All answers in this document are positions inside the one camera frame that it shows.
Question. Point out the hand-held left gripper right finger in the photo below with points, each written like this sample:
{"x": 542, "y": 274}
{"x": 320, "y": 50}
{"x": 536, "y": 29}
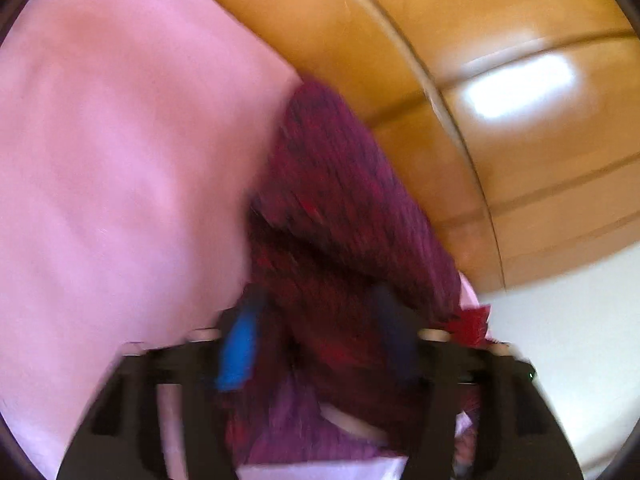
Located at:
{"x": 395, "y": 335}

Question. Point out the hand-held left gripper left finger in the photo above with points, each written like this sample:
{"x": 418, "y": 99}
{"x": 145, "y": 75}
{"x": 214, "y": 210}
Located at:
{"x": 237, "y": 355}

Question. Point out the dark red knitted garment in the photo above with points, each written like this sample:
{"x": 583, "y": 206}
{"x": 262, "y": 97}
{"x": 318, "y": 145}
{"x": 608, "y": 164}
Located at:
{"x": 330, "y": 240}

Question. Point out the pink bed blanket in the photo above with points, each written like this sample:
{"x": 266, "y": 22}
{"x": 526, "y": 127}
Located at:
{"x": 125, "y": 160}

